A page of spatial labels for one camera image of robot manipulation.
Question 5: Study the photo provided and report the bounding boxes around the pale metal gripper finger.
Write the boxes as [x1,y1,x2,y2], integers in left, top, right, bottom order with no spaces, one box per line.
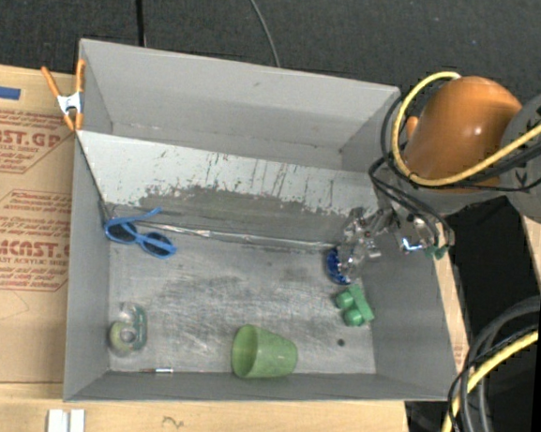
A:
[341,205,382,248]
[334,237,384,287]

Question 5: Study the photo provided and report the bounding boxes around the blue round object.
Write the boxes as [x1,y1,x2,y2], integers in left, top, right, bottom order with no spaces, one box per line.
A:
[324,246,364,288]

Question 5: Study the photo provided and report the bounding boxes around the green toy building block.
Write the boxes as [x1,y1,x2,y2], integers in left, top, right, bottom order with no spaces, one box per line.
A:
[333,284,378,330]

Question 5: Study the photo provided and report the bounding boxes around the grey metal bin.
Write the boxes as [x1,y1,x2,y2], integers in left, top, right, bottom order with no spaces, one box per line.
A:
[46,37,486,432]

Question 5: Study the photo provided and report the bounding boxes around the green plastic cup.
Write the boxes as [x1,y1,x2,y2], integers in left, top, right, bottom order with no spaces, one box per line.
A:
[229,322,301,384]

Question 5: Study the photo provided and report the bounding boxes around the blue sunglasses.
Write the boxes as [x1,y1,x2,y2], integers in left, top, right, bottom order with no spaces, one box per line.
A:
[100,201,182,261]

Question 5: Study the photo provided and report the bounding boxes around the brown cardboard board red print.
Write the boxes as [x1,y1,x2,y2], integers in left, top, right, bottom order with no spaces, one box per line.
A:
[0,63,493,428]

